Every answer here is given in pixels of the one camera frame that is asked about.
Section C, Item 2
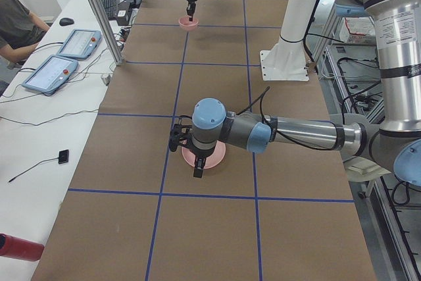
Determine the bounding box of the pink bowl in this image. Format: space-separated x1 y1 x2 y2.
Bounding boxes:
178 16 199 32

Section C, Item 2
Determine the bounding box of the pink plate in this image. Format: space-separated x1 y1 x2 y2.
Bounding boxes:
182 141 226 169

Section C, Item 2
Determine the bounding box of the brown paper table cover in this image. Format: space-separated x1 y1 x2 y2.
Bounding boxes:
31 0 379 281

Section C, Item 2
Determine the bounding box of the black keyboard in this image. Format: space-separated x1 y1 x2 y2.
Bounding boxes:
101 0 118 20

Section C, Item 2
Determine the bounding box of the far blue teach pendant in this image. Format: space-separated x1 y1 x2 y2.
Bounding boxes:
57 29 102 60

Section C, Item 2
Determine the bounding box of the blue teach pendant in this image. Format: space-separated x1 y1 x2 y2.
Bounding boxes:
22 55 78 95
57 29 102 60

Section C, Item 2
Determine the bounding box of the black computer mouse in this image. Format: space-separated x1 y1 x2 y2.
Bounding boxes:
59 17 74 26

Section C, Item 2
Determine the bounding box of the small black square pad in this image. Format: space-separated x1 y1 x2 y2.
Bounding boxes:
58 149 70 165

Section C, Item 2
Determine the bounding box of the near blue teach pendant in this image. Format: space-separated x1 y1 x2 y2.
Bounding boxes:
22 55 78 95

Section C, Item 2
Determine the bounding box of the seated person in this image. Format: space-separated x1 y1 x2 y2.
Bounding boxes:
1 0 50 63

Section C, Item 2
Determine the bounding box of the red cylinder bottle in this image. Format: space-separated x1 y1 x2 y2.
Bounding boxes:
1 234 44 262

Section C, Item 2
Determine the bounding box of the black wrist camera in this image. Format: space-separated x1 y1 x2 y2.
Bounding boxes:
168 124 191 152

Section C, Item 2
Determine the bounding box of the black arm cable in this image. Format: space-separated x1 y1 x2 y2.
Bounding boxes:
236 86 339 151

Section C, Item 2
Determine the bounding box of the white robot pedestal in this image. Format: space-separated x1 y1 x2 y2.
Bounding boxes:
260 0 317 82

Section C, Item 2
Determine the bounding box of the aluminium frame post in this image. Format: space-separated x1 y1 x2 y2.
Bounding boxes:
88 0 123 66

